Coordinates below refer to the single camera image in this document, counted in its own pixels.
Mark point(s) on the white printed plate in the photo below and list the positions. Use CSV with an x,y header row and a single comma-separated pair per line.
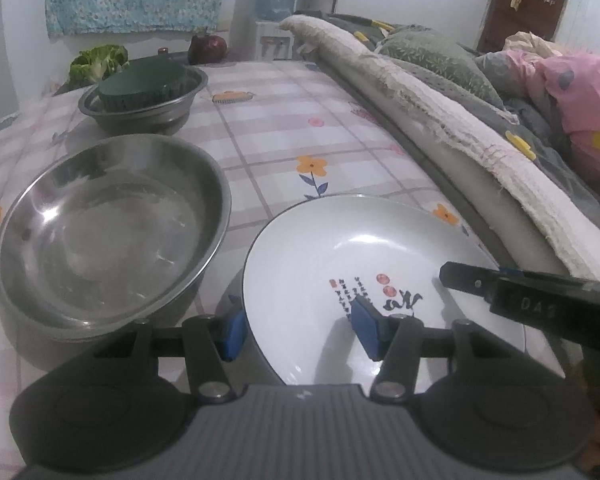
x,y
330,255

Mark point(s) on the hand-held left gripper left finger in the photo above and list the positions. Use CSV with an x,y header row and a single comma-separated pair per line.
x,y
232,335

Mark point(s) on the green lettuce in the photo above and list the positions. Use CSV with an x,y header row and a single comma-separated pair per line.
x,y
97,62

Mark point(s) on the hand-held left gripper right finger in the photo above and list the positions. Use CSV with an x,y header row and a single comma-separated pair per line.
x,y
366,327

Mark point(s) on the grey flowered quilt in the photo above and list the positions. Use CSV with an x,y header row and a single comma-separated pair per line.
x,y
545,125

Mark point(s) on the green floral pillow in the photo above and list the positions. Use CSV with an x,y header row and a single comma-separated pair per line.
x,y
440,57

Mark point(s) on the large stainless steel bowl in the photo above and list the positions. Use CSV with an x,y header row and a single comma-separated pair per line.
x,y
110,230

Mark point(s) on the brown wooden door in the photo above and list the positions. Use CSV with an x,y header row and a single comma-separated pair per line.
x,y
527,20

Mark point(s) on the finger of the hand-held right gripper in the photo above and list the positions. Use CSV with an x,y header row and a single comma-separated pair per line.
x,y
467,280

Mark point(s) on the pink cloth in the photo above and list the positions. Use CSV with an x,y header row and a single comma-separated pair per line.
x,y
575,90

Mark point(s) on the white water dispenser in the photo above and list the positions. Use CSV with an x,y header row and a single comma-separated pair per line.
x,y
265,40

